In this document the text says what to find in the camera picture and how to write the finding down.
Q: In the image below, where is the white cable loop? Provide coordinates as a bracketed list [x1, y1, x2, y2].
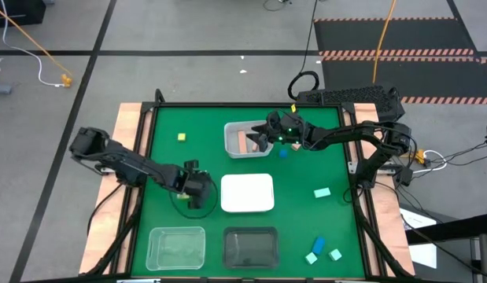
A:
[412, 149, 448, 175]

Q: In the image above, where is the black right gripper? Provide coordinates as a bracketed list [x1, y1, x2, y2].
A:
[245, 111, 309, 153]

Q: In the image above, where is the black floor box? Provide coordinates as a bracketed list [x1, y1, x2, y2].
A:
[0, 0, 46, 29]

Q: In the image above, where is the black metal beam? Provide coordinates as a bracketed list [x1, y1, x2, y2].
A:
[404, 213, 487, 245]

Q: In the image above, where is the white plastic storage bin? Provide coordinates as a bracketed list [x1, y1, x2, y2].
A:
[223, 119, 275, 160]
[220, 173, 275, 214]

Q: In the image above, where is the blue long block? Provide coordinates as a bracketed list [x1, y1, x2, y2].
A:
[311, 236, 327, 256]

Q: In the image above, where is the black hazard-striped floor mat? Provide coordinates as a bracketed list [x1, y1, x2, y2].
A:
[312, 17, 487, 105]

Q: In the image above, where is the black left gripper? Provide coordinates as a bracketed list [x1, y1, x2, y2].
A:
[175, 168, 213, 210]

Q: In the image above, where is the clear plastic bin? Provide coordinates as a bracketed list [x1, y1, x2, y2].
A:
[145, 226, 207, 272]

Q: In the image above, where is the white paper sheet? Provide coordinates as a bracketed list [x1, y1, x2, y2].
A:
[399, 207, 439, 270]

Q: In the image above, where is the green table mat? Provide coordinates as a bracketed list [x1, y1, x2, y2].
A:
[131, 105, 366, 278]

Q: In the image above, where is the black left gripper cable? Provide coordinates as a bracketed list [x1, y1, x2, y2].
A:
[167, 172, 220, 220]

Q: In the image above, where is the white floor cable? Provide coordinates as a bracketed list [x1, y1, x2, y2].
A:
[0, 0, 65, 87]

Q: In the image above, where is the black coiled floor cable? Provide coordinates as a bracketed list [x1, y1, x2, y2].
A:
[286, 0, 321, 101]

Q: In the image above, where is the thin black floor cable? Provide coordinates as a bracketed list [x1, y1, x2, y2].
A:
[262, 0, 294, 13]

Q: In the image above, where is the dark smoked plastic bin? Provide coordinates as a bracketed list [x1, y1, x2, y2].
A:
[222, 226, 280, 270]

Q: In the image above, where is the orange floor cable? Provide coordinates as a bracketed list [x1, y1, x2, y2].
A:
[0, 2, 71, 79]
[371, 0, 398, 85]

